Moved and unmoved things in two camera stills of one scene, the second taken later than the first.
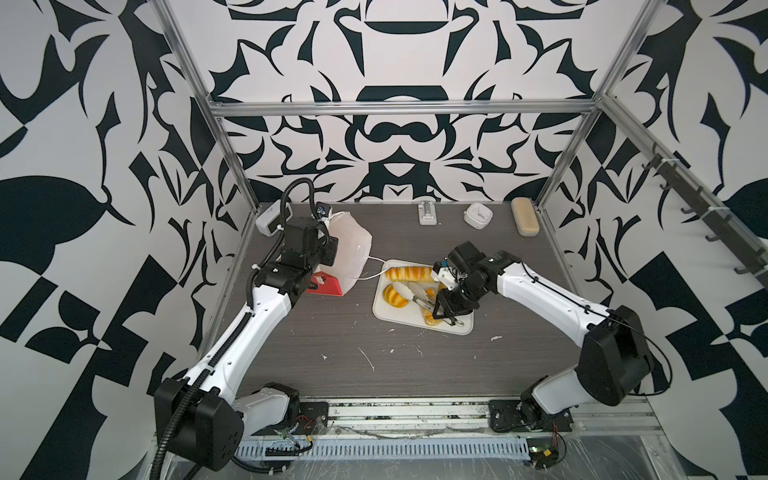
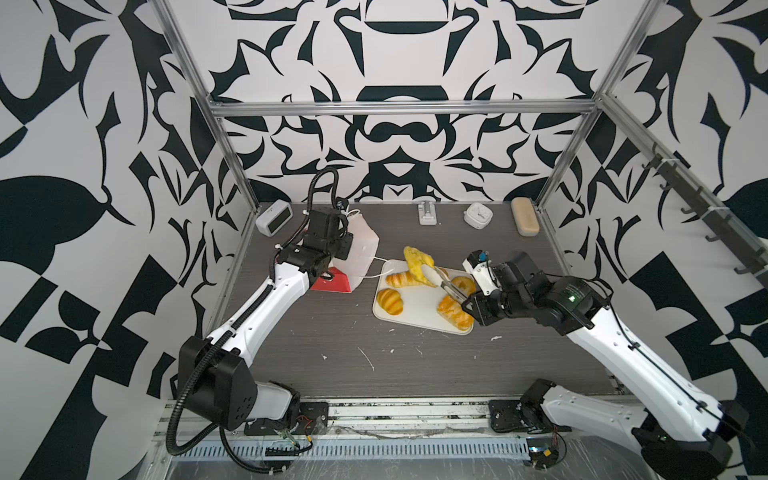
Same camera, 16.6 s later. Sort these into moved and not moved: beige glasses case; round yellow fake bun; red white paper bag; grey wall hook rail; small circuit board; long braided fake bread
Moved: round yellow fake bun; long braided fake bread
Not moved: small circuit board; grey wall hook rail; red white paper bag; beige glasses case
